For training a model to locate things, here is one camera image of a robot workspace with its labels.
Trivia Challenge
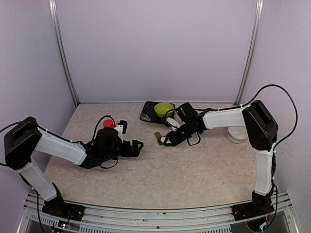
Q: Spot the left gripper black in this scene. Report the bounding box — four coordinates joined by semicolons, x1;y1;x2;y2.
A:
101;139;143;162

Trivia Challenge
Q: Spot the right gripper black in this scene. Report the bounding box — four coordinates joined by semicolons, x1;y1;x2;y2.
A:
164;121;197;147

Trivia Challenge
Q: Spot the green pill organizer box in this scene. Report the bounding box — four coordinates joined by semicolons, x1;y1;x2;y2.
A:
154;132;163;145

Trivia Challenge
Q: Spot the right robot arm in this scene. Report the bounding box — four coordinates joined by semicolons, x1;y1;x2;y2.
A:
160;100;278;216

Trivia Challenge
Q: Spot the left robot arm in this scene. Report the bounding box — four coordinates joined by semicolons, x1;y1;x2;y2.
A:
4;116;144;216

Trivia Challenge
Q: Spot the red pill bottle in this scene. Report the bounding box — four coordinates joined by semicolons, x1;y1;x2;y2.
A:
103;119;115;129

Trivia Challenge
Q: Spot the black patterned tray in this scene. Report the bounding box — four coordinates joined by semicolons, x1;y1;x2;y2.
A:
139;101;175;127

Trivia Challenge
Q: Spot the lime green bowl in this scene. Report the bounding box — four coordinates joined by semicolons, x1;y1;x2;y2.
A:
154;102;174;117

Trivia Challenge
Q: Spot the white bottle lid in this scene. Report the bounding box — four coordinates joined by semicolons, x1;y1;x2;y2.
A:
227;127;248;144

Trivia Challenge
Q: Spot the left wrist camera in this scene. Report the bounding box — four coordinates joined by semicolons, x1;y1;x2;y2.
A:
114;125;123;141

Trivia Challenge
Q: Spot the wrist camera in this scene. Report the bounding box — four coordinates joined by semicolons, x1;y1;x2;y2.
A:
165;117;180;131
114;125;123;141

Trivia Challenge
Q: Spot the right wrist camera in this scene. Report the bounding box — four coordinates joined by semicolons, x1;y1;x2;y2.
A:
165;117;180;131

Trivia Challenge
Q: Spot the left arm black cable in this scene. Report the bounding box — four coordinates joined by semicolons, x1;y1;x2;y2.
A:
93;115;116;140

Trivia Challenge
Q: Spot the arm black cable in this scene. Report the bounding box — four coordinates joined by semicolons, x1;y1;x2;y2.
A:
93;115;116;140
242;84;299;151

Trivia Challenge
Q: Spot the right aluminium corner post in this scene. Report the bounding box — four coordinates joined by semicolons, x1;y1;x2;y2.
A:
234;0;264;106

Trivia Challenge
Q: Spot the aluminium corner post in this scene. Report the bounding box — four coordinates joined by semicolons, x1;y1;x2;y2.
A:
49;0;80;108
234;0;264;106

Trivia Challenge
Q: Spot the aluminium front frame rail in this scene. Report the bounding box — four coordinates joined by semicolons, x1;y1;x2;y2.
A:
17;193;299;233

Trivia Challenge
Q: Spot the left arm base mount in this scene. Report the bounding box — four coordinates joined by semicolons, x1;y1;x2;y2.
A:
42;200;85;221

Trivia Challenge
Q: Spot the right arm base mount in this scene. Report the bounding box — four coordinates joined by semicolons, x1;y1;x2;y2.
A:
231;200;274;221

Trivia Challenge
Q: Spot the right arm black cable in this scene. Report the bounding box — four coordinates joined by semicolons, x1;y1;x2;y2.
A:
242;84;299;151

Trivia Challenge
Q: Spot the left aluminium corner post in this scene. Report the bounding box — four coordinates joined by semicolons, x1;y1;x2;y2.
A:
49;0;80;108

